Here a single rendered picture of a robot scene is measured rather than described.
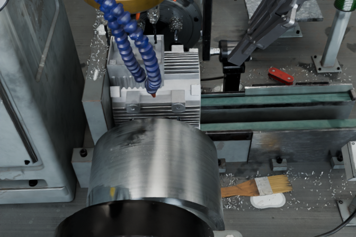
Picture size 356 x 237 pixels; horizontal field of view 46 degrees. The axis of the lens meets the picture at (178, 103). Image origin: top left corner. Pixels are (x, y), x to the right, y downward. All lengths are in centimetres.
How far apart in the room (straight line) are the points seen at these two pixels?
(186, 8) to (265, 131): 38
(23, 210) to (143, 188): 52
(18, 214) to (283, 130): 69
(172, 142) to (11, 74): 30
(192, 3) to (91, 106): 42
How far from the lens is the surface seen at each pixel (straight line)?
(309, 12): 146
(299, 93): 117
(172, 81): 93
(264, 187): 110
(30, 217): 112
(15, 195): 110
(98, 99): 83
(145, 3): 76
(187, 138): 75
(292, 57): 146
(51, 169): 99
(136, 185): 68
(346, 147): 90
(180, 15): 112
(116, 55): 97
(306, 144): 111
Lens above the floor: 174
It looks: 48 degrees down
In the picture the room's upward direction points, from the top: 2 degrees counter-clockwise
